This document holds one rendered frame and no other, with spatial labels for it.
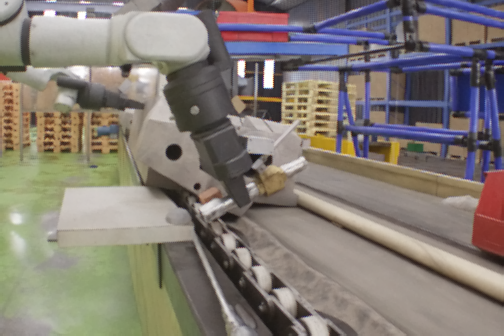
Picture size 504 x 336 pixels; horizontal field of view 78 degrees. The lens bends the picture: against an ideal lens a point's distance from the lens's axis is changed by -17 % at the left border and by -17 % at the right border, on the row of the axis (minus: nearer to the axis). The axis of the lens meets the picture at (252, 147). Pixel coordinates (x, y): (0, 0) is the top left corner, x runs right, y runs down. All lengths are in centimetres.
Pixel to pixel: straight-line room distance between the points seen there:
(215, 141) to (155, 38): 16
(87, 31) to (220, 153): 25
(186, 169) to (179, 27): 32
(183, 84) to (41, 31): 20
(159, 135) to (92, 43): 27
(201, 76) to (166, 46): 6
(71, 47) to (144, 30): 10
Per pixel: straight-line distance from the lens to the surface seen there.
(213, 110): 50
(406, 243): 63
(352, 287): 51
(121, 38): 49
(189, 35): 49
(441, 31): 1199
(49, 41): 50
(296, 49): 147
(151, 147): 71
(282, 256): 61
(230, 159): 50
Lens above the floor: 97
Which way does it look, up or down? 5 degrees down
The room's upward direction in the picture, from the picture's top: 2 degrees clockwise
